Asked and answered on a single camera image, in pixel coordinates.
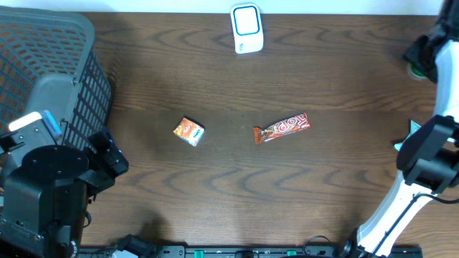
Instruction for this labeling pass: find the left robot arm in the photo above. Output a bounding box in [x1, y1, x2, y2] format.
[1, 128, 129, 257]

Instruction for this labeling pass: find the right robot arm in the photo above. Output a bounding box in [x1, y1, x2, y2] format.
[342, 0, 458, 257]

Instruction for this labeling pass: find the white teal wipes packet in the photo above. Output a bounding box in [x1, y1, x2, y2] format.
[394, 120, 421, 151]

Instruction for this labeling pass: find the grey plastic mesh basket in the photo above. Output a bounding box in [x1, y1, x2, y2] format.
[1, 6, 113, 149]

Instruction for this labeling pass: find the small orange snack box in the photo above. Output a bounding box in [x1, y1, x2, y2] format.
[173, 118, 205, 147]

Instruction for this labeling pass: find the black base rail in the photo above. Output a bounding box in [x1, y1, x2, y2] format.
[78, 234, 424, 258]

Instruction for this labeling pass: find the red chocolate bar wrapper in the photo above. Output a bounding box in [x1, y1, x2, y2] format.
[253, 113, 311, 144]

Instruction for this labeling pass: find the green lid jar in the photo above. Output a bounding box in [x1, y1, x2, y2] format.
[407, 63, 427, 80]

